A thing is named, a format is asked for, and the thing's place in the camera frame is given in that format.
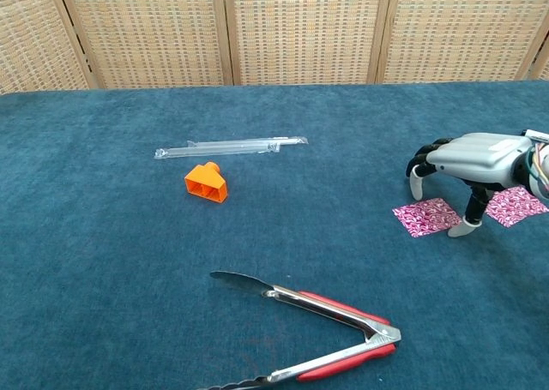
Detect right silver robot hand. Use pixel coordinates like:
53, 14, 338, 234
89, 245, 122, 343
406, 132, 534, 238

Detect pink patterned playing card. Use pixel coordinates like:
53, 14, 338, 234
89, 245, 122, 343
391, 196, 463, 239
484, 185, 549, 229

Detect red-handled metal tongs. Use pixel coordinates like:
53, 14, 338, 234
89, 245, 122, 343
195, 270, 403, 390

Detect teal carpet table mat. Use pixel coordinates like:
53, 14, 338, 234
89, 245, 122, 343
0, 80, 549, 390

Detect clear plastic wrapped stick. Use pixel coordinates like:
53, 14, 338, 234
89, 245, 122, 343
153, 142, 282, 160
186, 135, 310, 149

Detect orange plastic block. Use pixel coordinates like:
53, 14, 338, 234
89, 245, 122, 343
184, 161, 229, 205

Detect woven bamboo screen panel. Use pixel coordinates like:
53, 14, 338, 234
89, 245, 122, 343
527, 33, 549, 81
0, 0, 100, 94
55, 0, 235, 90
376, 0, 549, 85
220, 0, 394, 87

